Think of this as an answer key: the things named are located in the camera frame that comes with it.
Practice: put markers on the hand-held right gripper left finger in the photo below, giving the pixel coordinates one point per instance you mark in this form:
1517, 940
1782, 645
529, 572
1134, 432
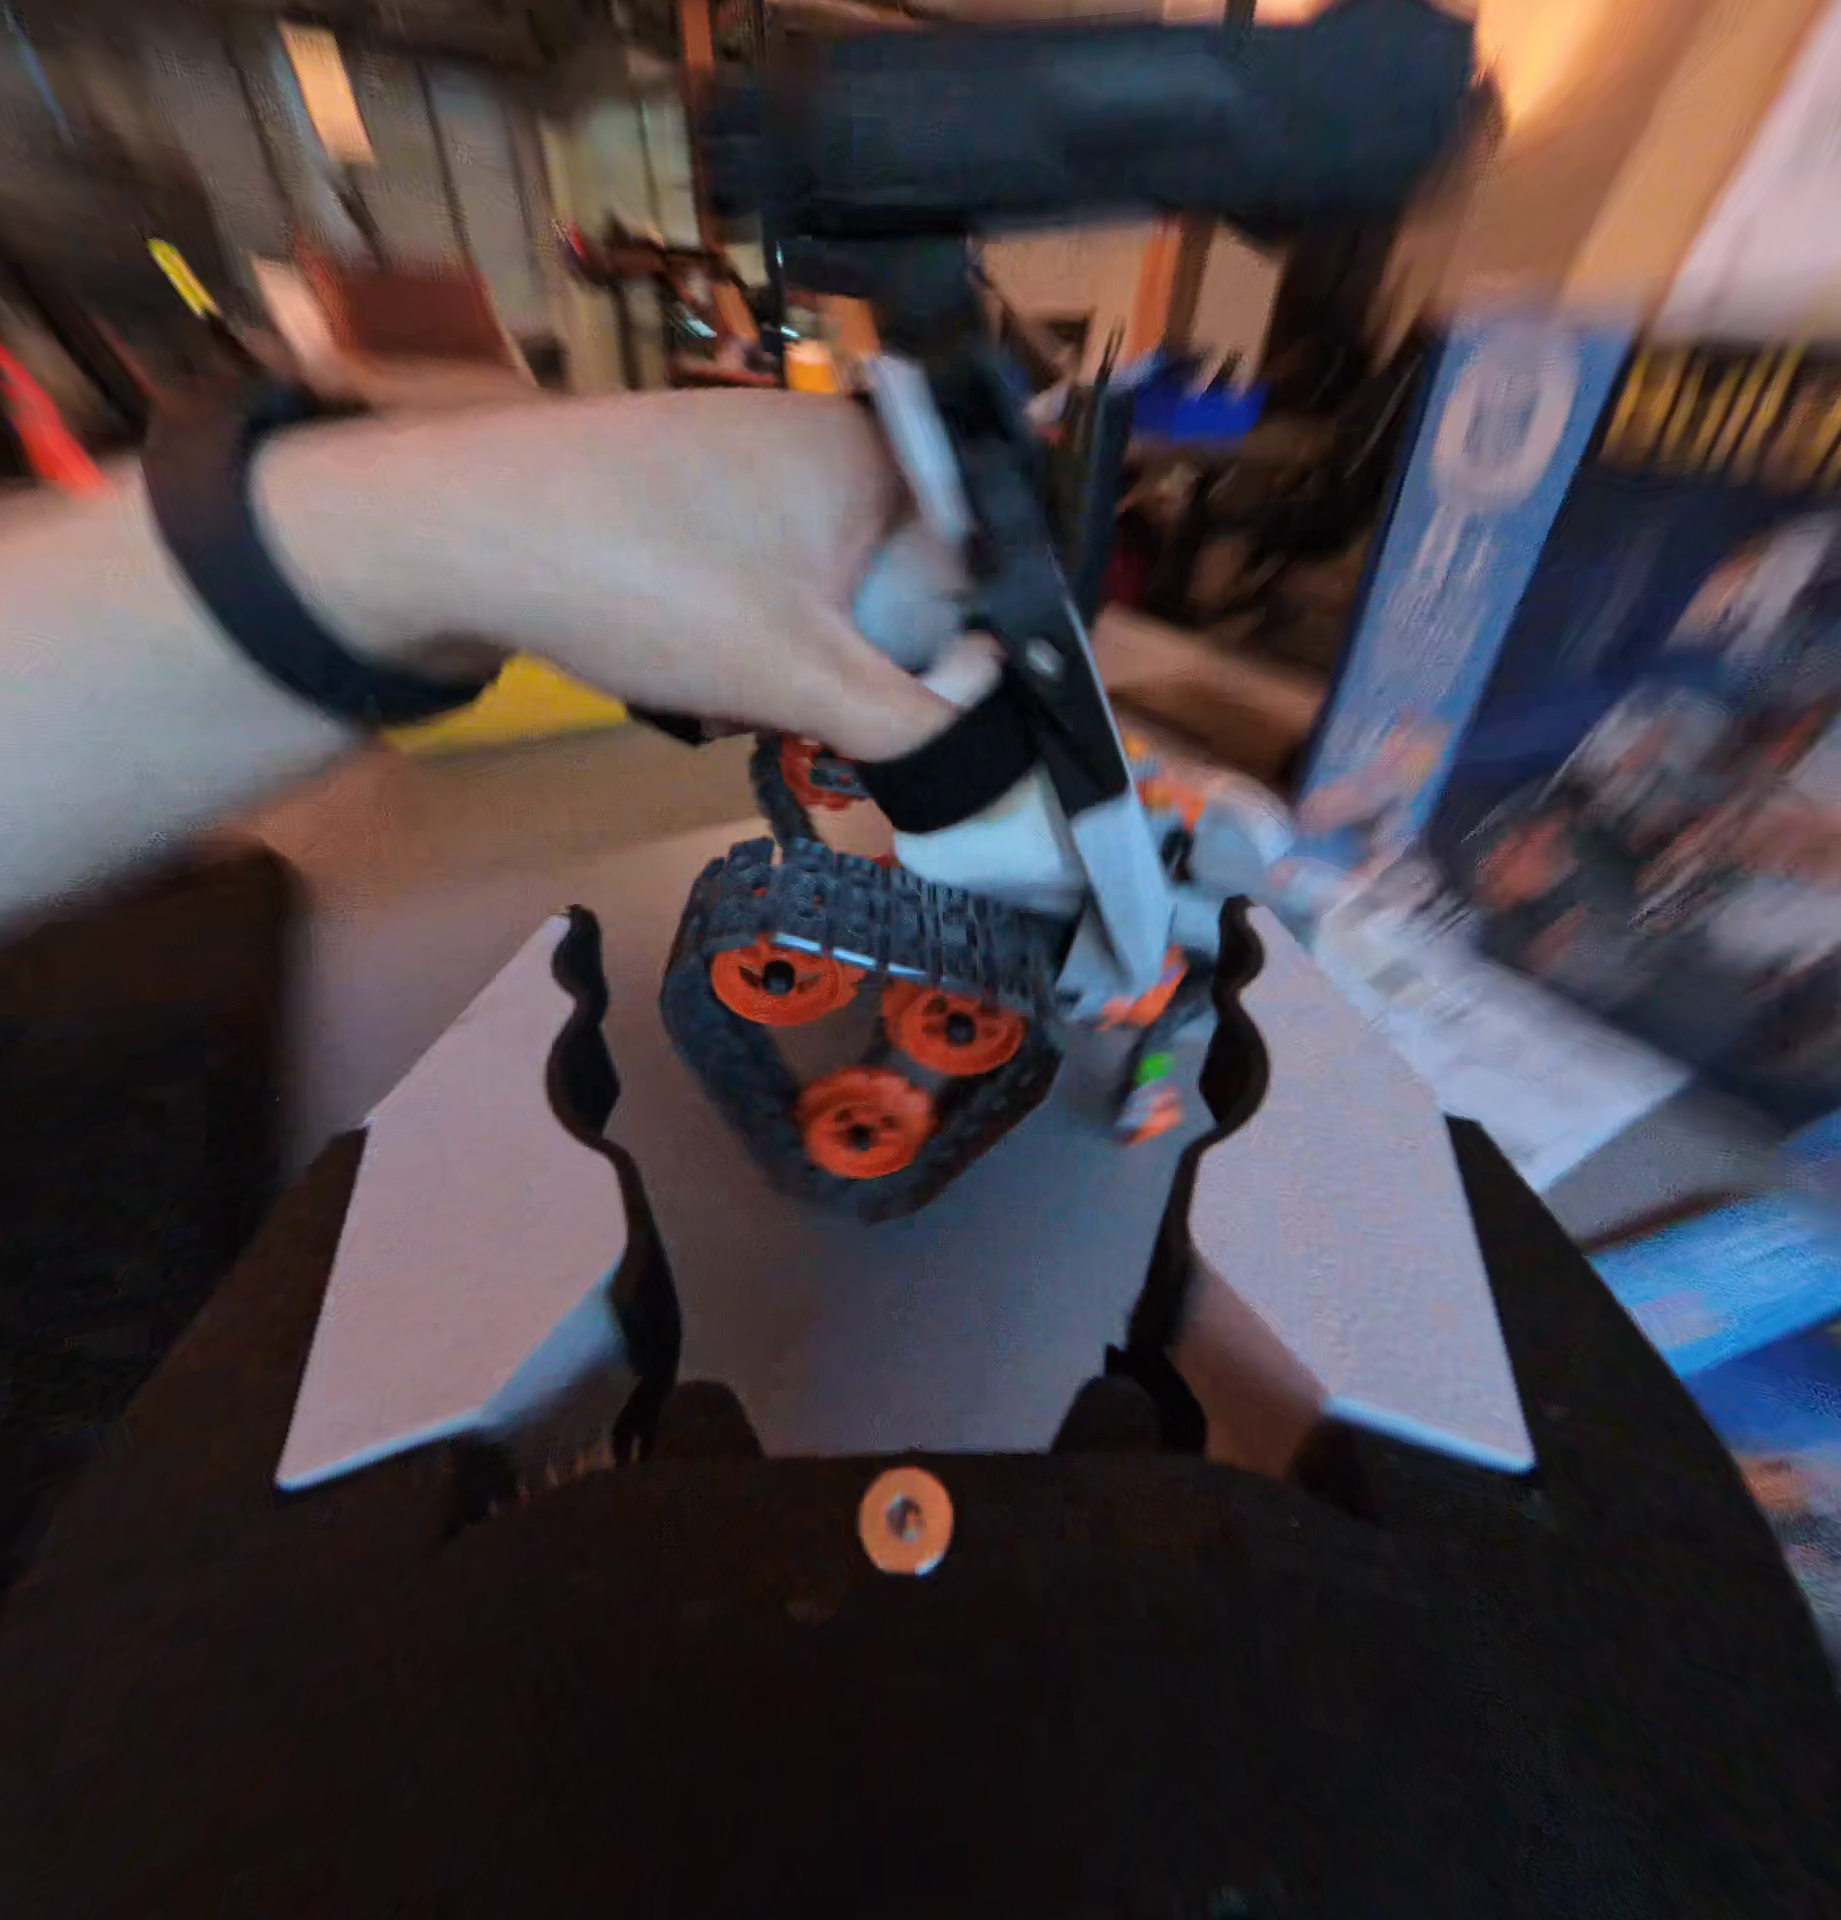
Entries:
470, 1231

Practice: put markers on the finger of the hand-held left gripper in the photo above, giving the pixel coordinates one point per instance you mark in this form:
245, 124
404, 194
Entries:
1129, 901

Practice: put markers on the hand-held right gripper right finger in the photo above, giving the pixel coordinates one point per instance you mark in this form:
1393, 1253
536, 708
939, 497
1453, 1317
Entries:
1339, 1231

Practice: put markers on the grey orange tracked toy robot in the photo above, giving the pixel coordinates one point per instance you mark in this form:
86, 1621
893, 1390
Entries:
860, 915

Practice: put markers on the person's left forearm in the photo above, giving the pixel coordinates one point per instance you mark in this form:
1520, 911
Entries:
65, 720

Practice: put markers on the grey desk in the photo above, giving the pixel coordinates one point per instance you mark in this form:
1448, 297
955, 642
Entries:
890, 1320

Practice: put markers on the person's left hand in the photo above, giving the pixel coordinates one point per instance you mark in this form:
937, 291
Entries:
589, 540

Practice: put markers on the open instruction booklet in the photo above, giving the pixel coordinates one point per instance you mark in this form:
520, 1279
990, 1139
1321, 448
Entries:
1505, 1050

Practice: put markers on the black perforated chair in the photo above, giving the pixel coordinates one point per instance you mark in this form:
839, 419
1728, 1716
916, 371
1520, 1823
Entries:
110, 1200

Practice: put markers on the blue leaflet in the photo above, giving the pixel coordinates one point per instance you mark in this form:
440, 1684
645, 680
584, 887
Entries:
1730, 1275

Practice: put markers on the yellow storage bin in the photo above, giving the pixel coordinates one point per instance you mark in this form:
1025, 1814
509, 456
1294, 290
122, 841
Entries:
514, 711

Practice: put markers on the blue robot kit box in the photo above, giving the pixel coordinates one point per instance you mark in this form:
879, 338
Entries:
1654, 751

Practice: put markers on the black wristband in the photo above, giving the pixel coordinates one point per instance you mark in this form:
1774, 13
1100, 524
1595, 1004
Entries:
222, 571

